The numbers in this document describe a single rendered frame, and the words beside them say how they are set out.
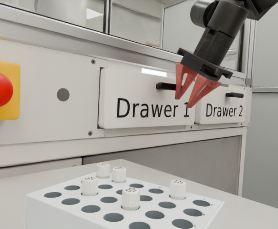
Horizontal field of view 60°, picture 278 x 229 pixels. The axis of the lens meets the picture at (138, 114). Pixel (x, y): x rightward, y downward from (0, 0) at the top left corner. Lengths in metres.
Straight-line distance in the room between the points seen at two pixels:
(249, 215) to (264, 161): 1.99
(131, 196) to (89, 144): 0.29
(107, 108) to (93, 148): 0.08
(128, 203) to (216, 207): 0.06
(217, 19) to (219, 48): 0.05
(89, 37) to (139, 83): 0.13
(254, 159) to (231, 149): 1.38
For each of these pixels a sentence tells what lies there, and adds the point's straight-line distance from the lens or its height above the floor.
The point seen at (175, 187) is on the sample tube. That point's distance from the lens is 0.19.
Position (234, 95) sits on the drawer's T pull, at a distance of 0.75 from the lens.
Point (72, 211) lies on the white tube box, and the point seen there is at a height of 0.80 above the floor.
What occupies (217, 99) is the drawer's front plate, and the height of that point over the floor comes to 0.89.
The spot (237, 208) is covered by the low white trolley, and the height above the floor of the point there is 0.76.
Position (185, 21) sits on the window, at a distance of 0.69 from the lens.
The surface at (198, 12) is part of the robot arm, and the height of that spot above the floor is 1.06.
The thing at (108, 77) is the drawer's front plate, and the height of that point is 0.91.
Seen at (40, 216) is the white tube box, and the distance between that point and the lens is 0.19.
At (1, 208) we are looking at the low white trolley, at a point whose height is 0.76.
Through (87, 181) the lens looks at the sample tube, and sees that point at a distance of 0.19.
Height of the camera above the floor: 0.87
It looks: 3 degrees down
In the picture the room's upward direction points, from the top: 3 degrees clockwise
